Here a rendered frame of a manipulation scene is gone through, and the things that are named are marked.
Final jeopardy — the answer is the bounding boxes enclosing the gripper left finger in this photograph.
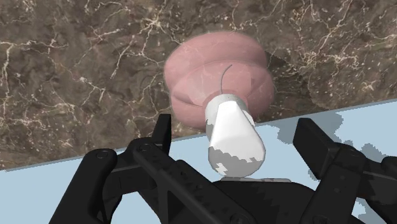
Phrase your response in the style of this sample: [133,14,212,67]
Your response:
[48,113,257,224]

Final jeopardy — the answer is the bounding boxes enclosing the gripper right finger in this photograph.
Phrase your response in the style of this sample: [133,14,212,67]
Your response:
[292,117,397,224]

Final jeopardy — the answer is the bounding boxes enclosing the pink plunger with white handle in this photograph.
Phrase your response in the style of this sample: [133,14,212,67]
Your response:
[164,31,276,179]

